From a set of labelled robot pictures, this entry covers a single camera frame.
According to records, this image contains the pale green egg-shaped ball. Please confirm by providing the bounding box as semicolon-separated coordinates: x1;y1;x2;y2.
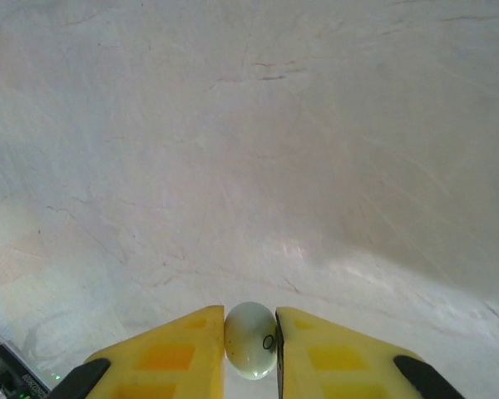
223;302;279;382

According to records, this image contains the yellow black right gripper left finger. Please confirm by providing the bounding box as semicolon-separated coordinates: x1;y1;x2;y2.
49;305;226;399

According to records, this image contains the black controller board with LED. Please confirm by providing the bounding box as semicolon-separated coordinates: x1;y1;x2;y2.
0;343;53;399

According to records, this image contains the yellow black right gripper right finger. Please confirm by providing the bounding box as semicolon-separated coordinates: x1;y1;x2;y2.
274;306;467;399

